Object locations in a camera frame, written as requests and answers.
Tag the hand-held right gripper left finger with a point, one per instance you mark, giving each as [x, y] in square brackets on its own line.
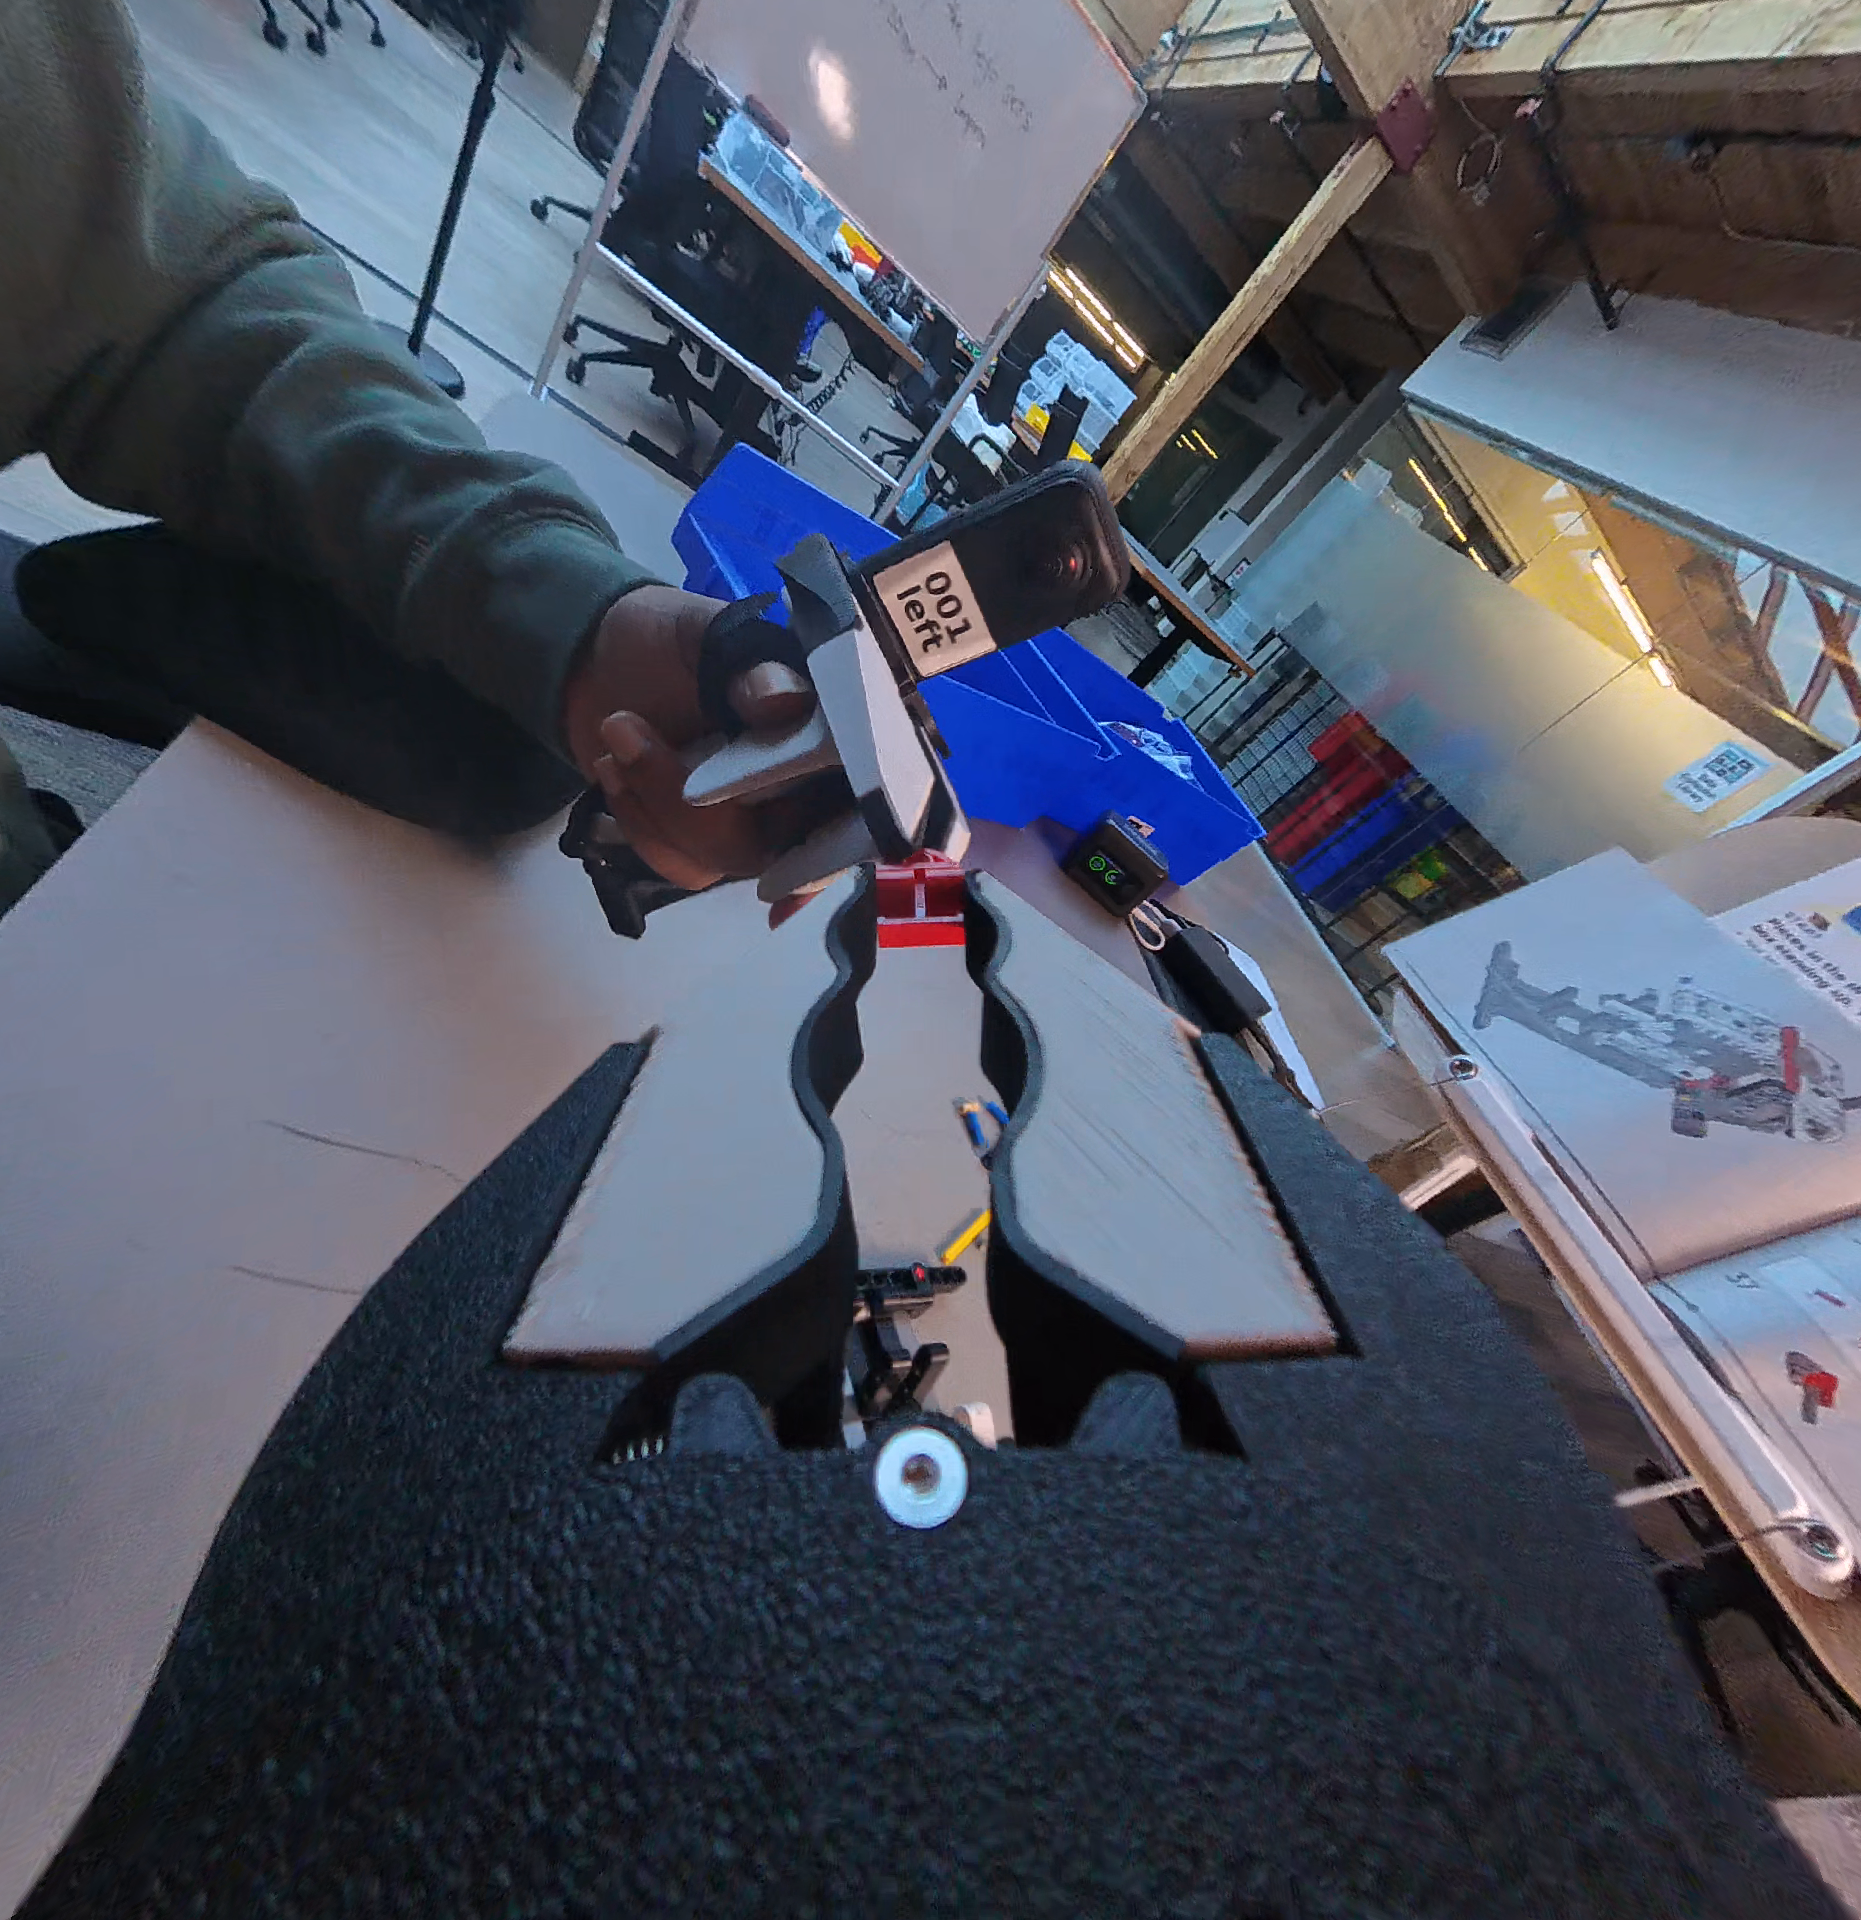
[691, 1169]

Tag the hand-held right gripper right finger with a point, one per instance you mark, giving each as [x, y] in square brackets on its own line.
[1153, 1169]

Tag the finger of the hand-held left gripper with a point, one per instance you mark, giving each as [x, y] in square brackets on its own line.
[887, 749]

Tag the red toy connector piece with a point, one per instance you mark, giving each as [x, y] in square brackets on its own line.
[919, 899]

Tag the toy truck chassis model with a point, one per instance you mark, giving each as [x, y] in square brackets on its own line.
[899, 1349]

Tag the toy instruction booklet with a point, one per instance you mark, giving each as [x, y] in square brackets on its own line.
[1620, 1052]

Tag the person's left forearm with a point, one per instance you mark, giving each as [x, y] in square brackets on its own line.
[270, 345]

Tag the person's left hand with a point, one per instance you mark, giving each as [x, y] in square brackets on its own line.
[645, 720]

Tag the yellow toy axle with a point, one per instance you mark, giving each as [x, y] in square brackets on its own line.
[964, 1237]

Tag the black power adapter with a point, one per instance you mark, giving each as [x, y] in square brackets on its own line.
[1214, 975]

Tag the blue storage bin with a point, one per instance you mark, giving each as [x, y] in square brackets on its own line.
[1094, 749]

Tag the small black timer device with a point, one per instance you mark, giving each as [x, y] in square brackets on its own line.
[1115, 863]

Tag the stack of coloured bins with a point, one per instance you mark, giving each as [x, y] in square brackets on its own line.
[1379, 817]

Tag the whiteboard on stand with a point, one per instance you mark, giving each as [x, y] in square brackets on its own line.
[914, 134]

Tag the frosted glass partition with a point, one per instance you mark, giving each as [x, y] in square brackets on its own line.
[1468, 630]

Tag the white book stand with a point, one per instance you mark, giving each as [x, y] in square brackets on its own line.
[1620, 1349]

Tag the black office chair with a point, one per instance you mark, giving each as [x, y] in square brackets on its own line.
[645, 225]

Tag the black padded armrest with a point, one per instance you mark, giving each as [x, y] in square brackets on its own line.
[270, 690]

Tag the black light stand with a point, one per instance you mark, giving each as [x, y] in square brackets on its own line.
[460, 225]

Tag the wooden post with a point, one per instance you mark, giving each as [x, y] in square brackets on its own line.
[1244, 317]

